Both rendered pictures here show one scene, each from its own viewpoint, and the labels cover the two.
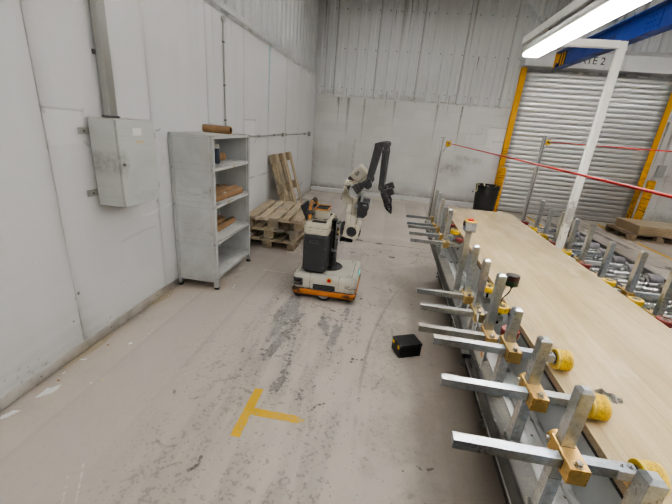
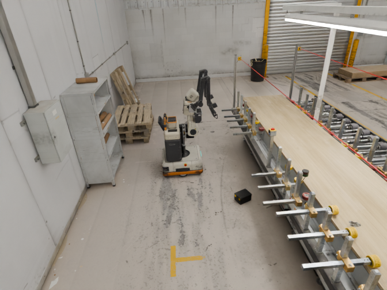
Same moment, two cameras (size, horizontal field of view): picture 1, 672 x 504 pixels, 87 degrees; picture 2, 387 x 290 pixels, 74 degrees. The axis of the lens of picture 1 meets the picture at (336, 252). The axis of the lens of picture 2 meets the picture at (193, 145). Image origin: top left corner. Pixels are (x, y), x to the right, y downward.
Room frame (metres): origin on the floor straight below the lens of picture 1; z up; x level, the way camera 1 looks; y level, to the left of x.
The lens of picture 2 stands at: (-0.23, 0.51, 2.54)
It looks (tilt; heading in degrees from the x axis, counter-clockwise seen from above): 29 degrees down; 350
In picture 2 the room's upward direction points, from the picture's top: 3 degrees counter-clockwise
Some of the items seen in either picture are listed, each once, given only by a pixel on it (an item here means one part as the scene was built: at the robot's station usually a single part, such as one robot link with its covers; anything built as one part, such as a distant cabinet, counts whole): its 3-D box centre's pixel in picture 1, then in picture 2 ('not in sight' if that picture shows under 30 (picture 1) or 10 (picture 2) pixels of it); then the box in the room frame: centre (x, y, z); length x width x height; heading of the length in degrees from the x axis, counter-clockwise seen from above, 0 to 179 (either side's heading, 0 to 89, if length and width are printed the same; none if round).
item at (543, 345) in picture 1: (526, 396); (323, 234); (1.00, -0.70, 0.90); 0.04 x 0.04 x 0.48; 83
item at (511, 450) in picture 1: (547, 456); (338, 263); (0.72, -0.61, 0.95); 0.50 x 0.04 x 0.04; 83
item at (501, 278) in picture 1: (490, 319); (296, 191); (1.49, -0.76, 0.92); 0.04 x 0.04 x 0.48; 83
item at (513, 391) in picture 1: (517, 391); (319, 235); (0.96, -0.64, 0.95); 0.50 x 0.04 x 0.04; 83
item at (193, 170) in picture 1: (215, 207); (97, 132); (3.79, 1.37, 0.78); 0.90 x 0.45 x 1.55; 173
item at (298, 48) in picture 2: (534, 186); (294, 76); (4.14, -2.22, 1.25); 0.15 x 0.08 x 1.10; 173
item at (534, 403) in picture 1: (532, 391); (325, 232); (0.97, -0.70, 0.95); 0.14 x 0.06 x 0.05; 173
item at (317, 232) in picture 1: (323, 238); (174, 137); (3.59, 0.15, 0.59); 0.55 x 0.34 x 0.83; 173
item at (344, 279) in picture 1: (328, 275); (182, 159); (3.58, 0.06, 0.16); 0.67 x 0.64 x 0.25; 83
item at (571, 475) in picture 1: (566, 455); (344, 260); (0.73, -0.67, 0.95); 0.14 x 0.06 x 0.05; 173
